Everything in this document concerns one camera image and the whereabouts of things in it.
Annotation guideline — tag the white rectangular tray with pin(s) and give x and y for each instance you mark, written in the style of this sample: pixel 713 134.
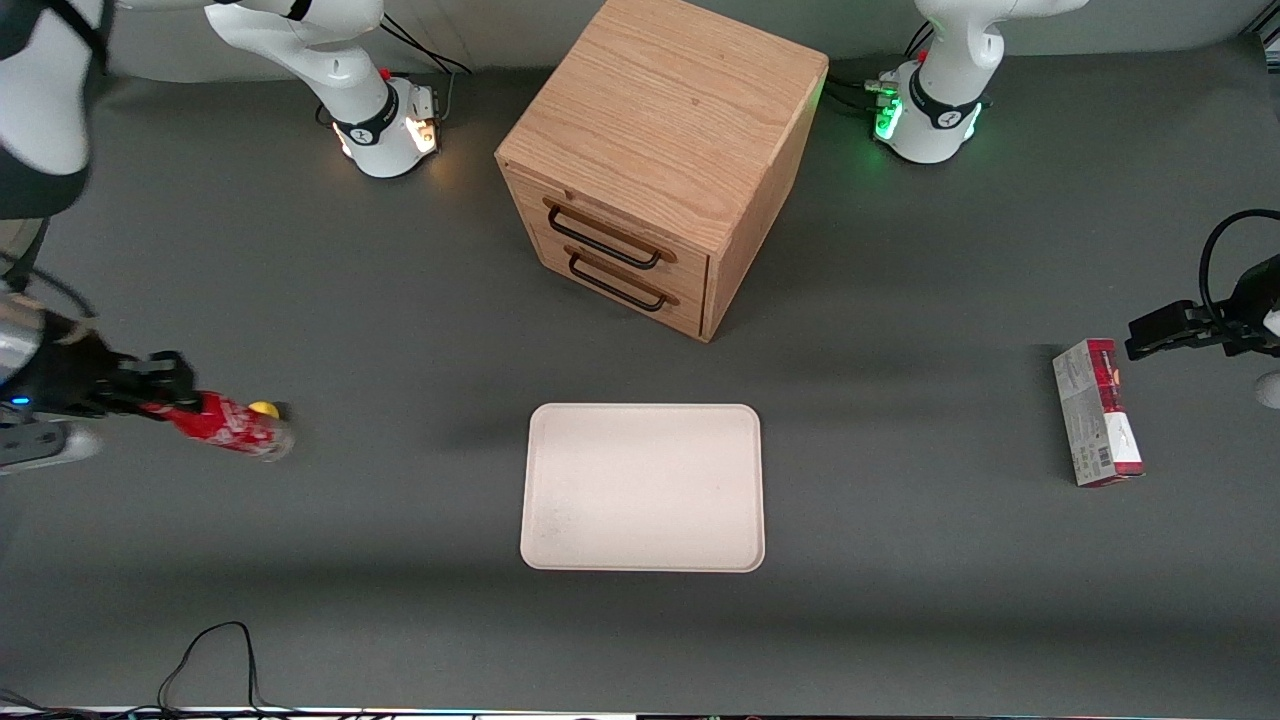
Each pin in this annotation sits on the white rectangular tray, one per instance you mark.
pixel 642 488

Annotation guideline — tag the light wooden drawer cabinet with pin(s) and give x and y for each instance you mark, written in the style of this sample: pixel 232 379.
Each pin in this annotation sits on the light wooden drawer cabinet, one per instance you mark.
pixel 665 120

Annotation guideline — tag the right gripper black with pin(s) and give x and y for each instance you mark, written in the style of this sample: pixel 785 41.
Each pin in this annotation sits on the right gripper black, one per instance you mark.
pixel 68 378

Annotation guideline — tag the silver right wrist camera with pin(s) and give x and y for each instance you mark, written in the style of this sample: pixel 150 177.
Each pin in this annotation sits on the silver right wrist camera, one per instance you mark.
pixel 35 447

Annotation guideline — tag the red soda can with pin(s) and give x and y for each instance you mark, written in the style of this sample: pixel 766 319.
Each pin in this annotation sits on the red soda can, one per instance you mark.
pixel 232 428

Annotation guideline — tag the red plaid cardboard box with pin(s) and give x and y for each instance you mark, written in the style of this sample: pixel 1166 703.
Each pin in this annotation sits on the red plaid cardboard box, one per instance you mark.
pixel 1096 412

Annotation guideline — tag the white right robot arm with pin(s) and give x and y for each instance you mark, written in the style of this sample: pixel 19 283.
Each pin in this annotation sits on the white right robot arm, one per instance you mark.
pixel 365 100

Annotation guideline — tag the yellow lemon toy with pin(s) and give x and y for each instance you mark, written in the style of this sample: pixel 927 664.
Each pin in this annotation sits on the yellow lemon toy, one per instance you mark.
pixel 264 408

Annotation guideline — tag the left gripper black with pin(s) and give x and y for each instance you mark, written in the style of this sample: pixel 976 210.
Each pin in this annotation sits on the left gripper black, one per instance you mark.
pixel 1247 306

